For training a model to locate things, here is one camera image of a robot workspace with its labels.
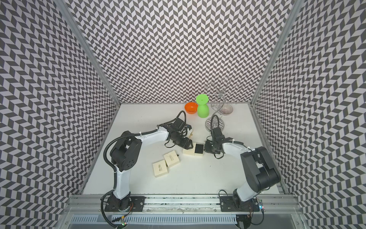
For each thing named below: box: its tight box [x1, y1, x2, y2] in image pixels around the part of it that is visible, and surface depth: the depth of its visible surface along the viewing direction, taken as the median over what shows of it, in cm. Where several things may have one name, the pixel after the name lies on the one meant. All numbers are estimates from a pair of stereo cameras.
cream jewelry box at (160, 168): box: [152, 159, 169, 178], surface depth 84 cm
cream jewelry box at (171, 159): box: [162, 149, 180, 168], surface depth 88 cm
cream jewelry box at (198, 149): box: [182, 141, 205, 157], surface depth 91 cm
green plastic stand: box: [195, 93, 210, 119], surface depth 84 cm
